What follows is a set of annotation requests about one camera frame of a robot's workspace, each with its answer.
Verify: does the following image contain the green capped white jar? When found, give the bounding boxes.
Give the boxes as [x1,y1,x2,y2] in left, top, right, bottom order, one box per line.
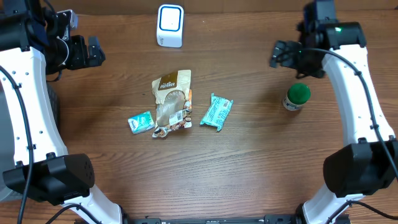
[282,83,311,111]

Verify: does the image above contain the small teal tissue pack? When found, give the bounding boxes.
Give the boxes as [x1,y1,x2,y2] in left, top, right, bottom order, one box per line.
[127,111,155,134]

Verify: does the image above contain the brown snack pouch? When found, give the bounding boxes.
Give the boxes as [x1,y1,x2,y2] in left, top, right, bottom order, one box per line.
[152,70,192,138]

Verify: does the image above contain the teal snack bar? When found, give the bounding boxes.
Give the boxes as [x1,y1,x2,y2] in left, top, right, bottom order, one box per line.
[200,93,234,132]

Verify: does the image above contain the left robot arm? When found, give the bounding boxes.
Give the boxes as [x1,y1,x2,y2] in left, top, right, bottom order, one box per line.
[1,0,128,223]

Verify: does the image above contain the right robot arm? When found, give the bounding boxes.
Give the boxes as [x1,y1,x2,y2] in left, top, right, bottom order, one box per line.
[264,0,397,223]

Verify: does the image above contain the white barcode scanner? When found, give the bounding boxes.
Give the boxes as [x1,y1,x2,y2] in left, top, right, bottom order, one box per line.
[156,4,184,48]

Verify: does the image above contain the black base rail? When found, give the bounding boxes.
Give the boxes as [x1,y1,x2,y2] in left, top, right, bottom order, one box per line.
[128,215,298,224]

